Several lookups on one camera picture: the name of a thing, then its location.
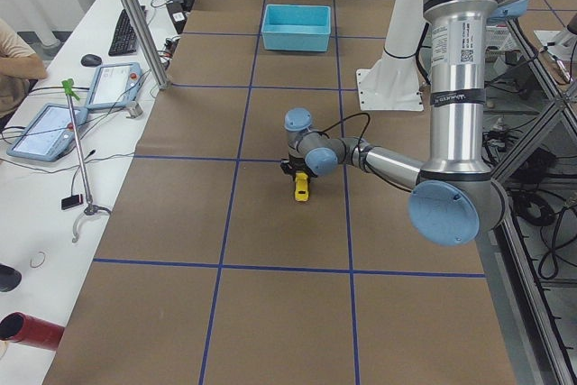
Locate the small black red device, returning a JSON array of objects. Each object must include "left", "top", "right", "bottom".
[{"left": 60, "top": 194, "right": 84, "bottom": 210}]

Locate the blue teach pendant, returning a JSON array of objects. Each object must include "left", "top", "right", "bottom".
[
  {"left": 85, "top": 62, "right": 143, "bottom": 111},
  {"left": 6, "top": 103, "right": 76, "bottom": 162}
]

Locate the white plastic basket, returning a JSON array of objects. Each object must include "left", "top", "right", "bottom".
[{"left": 486, "top": 23, "right": 517, "bottom": 51}]

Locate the yellow beetle toy car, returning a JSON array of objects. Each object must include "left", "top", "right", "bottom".
[{"left": 294, "top": 171, "right": 309, "bottom": 202}]

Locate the blue teach pendant near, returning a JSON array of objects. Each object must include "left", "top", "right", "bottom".
[{"left": 6, "top": 103, "right": 76, "bottom": 162}]

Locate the blue teach pendant far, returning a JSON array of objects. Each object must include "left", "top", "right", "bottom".
[{"left": 85, "top": 62, "right": 143, "bottom": 111}]

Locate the black computer keyboard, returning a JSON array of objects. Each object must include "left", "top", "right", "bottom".
[{"left": 108, "top": 9, "right": 138, "bottom": 57}]

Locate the aluminium frame post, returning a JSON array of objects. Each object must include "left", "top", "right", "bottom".
[{"left": 121, "top": 0, "right": 170, "bottom": 90}]

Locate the light blue plastic bin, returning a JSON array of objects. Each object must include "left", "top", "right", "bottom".
[{"left": 261, "top": 5, "right": 332, "bottom": 52}]

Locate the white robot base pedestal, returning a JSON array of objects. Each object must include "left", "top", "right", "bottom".
[{"left": 356, "top": 0, "right": 426, "bottom": 111}]

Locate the rubber band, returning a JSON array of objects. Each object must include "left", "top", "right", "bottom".
[{"left": 29, "top": 251, "right": 47, "bottom": 269}]

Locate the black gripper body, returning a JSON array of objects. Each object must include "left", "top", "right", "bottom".
[{"left": 288, "top": 155, "right": 312, "bottom": 178}]

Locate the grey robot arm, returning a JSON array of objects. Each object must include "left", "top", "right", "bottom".
[{"left": 280, "top": 0, "right": 529, "bottom": 246}]

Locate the metal reacher grabber tool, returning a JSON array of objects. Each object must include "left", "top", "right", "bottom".
[{"left": 61, "top": 78, "right": 112, "bottom": 243}]

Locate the black computer mouse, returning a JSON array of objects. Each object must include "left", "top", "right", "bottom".
[{"left": 80, "top": 53, "right": 102, "bottom": 68}]

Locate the red cylinder tube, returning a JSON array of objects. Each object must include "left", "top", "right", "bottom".
[{"left": 1, "top": 312, "right": 65, "bottom": 351}]

